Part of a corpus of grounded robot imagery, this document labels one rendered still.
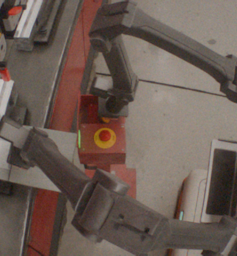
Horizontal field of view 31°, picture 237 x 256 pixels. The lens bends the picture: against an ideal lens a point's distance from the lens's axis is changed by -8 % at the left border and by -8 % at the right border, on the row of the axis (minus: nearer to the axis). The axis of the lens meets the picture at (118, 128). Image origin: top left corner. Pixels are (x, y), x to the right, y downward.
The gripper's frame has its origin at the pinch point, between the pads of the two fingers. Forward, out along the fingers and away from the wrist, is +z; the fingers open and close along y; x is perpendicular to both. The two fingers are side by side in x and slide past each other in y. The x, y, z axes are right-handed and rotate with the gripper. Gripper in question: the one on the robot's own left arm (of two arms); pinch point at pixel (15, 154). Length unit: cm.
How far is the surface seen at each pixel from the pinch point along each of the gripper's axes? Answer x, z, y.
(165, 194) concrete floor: 93, 66, -24
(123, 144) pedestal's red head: 36.8, 7.4, -17.7
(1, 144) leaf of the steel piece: -4.3, 4.0, -2.7
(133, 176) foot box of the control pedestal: 77, 73, -30
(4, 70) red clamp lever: -12.8, -15.6, -16.3
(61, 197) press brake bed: 46, 85, -12
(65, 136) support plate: 12.7, -4.8, -8.9
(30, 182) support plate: 6.2, -1.4, 6.6
